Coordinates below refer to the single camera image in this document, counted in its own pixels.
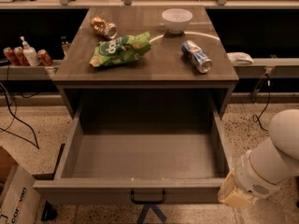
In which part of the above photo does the grey top drawer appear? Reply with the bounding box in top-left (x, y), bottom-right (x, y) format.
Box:
top-left (34, 89), bottom-right (232, 204)

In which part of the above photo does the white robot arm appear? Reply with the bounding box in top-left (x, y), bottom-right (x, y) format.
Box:
top-left (218, 109), bottom-right (299, 207)

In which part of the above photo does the blue silver soda can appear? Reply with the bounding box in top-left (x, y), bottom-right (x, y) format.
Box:
top-left (181, 40), bottom-right (212, 74)

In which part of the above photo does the grey right side shelf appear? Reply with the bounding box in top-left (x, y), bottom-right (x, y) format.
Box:
top-left (234, 58), bottom-right (299, 78)

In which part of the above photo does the grey shelf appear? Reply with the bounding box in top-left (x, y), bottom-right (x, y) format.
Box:
top-left (0, 60), bottom-right (61, 81)
top-left (234, 58), bottom-right (299, 78)

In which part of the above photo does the white folded cloth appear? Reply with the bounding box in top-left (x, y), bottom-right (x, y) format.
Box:
top-left (227, 52), bottom-right (254, 64)

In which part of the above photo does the grey wooden cabinet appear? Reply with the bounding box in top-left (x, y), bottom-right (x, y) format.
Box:
top-left (53, 6), bottom-right (238, 114)

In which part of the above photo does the green chip bag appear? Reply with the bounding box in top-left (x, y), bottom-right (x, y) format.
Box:
top-left (90, 32), bottom-right (151, 67)

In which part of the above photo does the white bowl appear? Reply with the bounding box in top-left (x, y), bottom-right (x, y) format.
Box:
top-left (162, 8), bottom-right (192, 34)

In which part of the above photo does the crushed gold can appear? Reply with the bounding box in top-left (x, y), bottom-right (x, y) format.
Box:
top-left (91, 16), bottom-right (118, 40)

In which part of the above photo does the white cardboard box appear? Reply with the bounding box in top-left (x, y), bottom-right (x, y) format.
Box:
top-left (0, 147), bottom-right (40, 224)

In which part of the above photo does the dark glass bottle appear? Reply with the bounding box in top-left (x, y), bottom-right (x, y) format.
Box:
top-left (61, 36), bottom-right (70, 54)

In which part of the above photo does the red can right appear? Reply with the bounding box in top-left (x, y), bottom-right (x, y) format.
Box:
top-left (37, 49), bottom-right (53, 66)

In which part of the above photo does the red can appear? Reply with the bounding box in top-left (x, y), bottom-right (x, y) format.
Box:
top-left (37, 49), bottom-right (53, 66)
top-left (3, 47), bottom-right (20, 65)
top-left (13, 47), bottom-right (29, 66)

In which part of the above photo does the white soap pump bottle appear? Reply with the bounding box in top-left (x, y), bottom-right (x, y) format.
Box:
top-left (21, 36), bottom-right (40, 66)

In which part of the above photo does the grey left side shelf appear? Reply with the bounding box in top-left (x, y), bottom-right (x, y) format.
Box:
top-left (0, 60), bottom-right (61, 81)

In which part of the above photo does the red can leftmost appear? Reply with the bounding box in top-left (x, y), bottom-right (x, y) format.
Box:
top-left (3, 47), bottom-right (20, 65)

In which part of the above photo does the black cable right floor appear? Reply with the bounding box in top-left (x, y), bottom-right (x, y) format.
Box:
top-left (251, 73), bottom-right (273, 133)

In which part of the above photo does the black cable floor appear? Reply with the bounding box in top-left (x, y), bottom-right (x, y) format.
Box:
top-left (0, 81), bottom-right (40, 150)
top-left (251, 73), bottom-right (273, 133)

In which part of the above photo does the black drawer handle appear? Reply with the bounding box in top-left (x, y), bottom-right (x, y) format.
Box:
top-left (130, 190), bottom-right (166, 204)

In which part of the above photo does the black cable left floor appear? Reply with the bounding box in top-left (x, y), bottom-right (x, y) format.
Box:
top-left (0, 81), bottom-right (40, 150)

